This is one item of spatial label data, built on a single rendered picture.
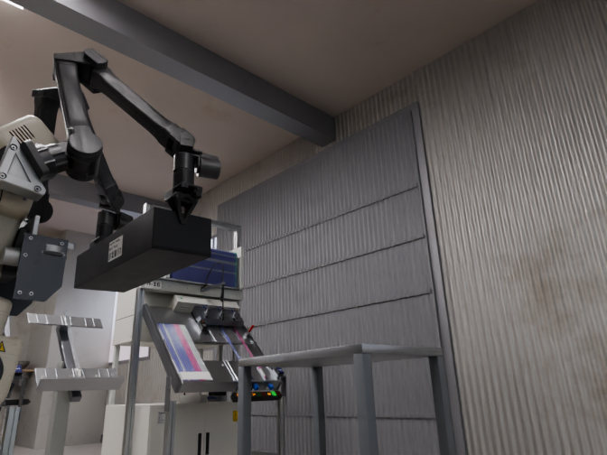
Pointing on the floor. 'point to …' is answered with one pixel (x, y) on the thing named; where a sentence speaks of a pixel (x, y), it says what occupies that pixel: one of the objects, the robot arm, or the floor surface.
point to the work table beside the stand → (339, 355)
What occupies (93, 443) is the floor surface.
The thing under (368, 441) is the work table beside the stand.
